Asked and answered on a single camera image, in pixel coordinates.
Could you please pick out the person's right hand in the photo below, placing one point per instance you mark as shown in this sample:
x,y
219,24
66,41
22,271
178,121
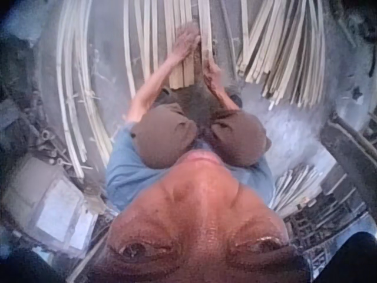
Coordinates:
x,y
212,74

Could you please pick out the person's left hand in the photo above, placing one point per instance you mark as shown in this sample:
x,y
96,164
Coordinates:
x,y
186,42

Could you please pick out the long split bamboo strip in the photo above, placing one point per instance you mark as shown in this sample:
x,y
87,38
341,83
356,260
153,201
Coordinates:
x,y
205,26

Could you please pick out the bundle of short bamboo slats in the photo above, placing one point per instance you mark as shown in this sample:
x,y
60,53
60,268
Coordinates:
x,y
182,72

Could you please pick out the loose thin bamboo strips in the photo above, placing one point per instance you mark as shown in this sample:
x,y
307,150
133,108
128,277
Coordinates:
x,y
144,41

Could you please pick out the heap of pale bamboo slats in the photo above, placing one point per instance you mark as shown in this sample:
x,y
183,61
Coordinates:
x,y
282,53

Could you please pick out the person's legs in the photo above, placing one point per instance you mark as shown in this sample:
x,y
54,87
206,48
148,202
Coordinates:
x,y
165,138

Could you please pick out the bundle of curved bamboo strips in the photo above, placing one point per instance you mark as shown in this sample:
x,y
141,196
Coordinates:
x,y
77,88

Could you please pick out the small bundle of bamboo sticks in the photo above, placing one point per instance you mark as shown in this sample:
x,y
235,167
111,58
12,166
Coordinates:
x,y
296,188

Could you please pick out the dark wooden plank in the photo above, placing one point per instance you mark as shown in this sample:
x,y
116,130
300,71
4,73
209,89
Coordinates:
x,y
344,153

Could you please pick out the heap of metal tools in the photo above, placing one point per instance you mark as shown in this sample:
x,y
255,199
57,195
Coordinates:
x,y
50,147

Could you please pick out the dark slatted crate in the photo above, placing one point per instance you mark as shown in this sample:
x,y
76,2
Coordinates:
x,y
318,224

